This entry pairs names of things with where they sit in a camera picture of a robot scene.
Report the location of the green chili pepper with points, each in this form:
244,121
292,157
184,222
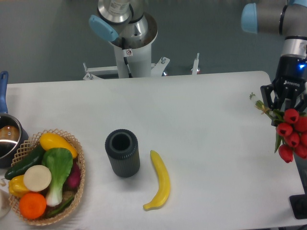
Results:
61,208

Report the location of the green bok choy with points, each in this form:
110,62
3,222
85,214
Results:
59,161

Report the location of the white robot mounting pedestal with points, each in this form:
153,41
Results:
132,49

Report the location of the yellow banana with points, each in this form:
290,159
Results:
164,188

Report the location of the red tulip bouquet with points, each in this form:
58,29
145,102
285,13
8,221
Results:
291,130

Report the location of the purple red onion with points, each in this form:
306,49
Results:
74,178

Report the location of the yellow squash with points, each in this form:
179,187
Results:
52,140

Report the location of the orange fruit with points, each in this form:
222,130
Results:
32,205

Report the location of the green cucumber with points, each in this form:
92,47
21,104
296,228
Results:
33,158

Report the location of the dark grey ribbed vase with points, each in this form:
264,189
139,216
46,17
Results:
122,149

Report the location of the yellow bell pepper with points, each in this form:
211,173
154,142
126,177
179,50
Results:
17,187

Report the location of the dark pot with blue handle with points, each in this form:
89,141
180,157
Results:
12,134

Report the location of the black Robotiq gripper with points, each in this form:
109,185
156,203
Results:
289,82

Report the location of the black device at table edge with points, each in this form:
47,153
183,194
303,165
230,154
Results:
299,206

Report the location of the small garlic clove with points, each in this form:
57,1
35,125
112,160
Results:
2,183

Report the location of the woven wicker basket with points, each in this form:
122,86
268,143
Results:
77,193

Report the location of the white round radish slice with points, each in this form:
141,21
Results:
37,178

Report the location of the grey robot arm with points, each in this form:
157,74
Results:
286,18

